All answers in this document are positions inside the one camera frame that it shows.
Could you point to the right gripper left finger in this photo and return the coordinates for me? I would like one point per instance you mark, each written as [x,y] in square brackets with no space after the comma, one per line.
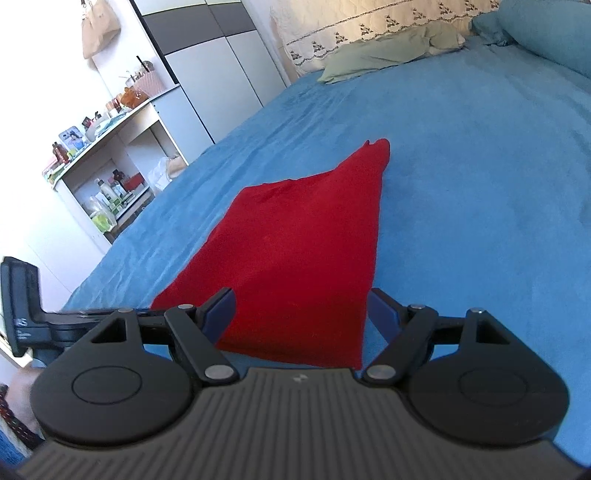
[107,390]

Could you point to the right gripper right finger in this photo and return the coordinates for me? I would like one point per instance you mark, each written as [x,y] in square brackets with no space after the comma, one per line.
[469,378]

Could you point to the red knit sweater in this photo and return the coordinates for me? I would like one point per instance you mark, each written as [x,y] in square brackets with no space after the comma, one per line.
[300,257]

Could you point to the person's left hand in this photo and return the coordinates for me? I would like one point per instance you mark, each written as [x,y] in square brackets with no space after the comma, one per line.
[18,396]

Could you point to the white shelf desk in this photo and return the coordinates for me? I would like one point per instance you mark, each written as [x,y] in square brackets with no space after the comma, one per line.
[108,184]

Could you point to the blue bed sheet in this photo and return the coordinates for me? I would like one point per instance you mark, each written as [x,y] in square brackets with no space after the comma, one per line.
[486,200]

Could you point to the orange item on desk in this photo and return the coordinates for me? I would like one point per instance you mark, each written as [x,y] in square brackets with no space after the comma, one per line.
[131,98]

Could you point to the beige hanging bag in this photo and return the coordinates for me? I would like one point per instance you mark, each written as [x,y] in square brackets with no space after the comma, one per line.
[100,25]

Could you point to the white grey wardrobe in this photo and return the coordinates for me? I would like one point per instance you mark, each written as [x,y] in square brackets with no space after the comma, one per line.
[213,50]

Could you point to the green pillow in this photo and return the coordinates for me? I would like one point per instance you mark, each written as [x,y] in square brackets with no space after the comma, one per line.
[363,57]

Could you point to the blue rolled duvet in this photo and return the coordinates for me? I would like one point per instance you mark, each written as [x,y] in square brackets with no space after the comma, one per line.
[558,31]

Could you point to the beige quilted headboard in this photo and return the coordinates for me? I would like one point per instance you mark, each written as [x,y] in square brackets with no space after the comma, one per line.
[310,31]

